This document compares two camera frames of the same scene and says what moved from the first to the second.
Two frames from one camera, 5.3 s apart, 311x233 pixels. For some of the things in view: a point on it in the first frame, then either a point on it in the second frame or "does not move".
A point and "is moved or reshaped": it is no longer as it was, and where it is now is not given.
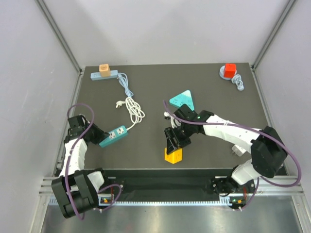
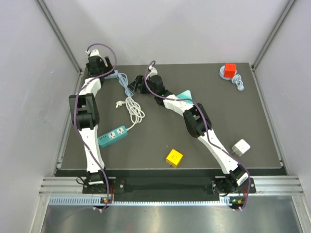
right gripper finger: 171,144 → 133,85
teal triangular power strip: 184,98 does not move
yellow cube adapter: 174,157 is moved or reshaped
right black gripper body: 182,134 → 143,89
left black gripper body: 95,134 → 104,69
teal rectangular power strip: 114,135 does not move
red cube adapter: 230,70 does not move
